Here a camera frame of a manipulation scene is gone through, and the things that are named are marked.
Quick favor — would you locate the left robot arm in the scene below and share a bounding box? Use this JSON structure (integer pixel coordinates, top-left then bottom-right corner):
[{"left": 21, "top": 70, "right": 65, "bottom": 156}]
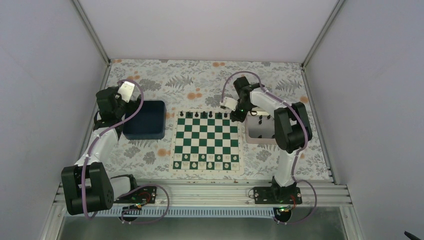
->
[{"left": 61, "top": 80, "right": 143, "bottom": 219}]

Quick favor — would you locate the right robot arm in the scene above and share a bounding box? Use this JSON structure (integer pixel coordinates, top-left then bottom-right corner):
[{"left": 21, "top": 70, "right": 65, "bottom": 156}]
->
[{"left": 230, "top": 76, "right": 312, "bottom": 204}]

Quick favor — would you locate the dark blue plastic bin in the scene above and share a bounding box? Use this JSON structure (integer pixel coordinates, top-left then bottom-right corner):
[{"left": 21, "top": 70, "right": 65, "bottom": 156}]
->
[{"left": 122, "top": 100, "right": 167, "bottom": 140}]

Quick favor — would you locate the green white chessboard mat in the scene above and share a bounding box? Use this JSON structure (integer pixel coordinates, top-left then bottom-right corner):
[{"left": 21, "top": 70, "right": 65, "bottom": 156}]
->
[{"left": 169, "top": 109, "right": 244, "bottom": 175}]

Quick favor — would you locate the floral patterned table mat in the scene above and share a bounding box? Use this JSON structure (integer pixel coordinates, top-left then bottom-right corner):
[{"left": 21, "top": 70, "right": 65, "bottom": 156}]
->
[{"left": 105, "top": 59, "right": 330, "bottom": 181}]

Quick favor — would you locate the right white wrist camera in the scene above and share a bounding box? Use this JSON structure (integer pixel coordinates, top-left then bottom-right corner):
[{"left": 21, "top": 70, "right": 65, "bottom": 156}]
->
[{"left": 220, "top": 97, "right": 238, "bottom": 111}]

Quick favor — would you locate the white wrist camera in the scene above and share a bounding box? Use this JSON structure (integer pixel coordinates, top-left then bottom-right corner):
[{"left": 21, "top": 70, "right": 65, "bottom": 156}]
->
[
  {"left": 117, "top": 81, "right": 135, "bottom": 103},
  {"left": 220, "top": 97, "right": 238, "bottom": 111}
]

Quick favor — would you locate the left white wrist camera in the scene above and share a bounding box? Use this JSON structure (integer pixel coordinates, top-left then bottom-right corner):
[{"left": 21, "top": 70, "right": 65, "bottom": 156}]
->
[{"left": 117, "top": 81, "right": 135, "bottom": 103}]

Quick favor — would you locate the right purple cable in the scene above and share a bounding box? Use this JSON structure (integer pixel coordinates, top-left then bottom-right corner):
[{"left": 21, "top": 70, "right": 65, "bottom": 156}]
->
[{"left": 221, "top": 71, "right": 318, "bottom": 225}]

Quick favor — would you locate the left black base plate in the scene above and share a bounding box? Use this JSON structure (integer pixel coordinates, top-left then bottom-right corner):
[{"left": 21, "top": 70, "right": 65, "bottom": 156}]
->
[{"left": 114, "top": 185, "right": 157, "bottom": 205}]

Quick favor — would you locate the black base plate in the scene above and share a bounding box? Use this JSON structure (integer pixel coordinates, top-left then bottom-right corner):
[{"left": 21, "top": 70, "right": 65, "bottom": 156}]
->
[
  {"left": 114, "top": 185, "right": 157, "bottom": 205},
  {"left": 252, "top": 186, "right": 303, "bottom": 205}
]

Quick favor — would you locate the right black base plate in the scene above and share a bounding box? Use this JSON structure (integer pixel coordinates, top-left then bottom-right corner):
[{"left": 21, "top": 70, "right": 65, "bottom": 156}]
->
[{"left": 252, "top": 186, "right": 303, "bottom": 205}]

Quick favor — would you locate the aluminium rail frame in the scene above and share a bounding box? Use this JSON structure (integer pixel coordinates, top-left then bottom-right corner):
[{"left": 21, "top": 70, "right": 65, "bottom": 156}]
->
[{"left": 52, "top": 180, "right": 353, "bottom": 208}]

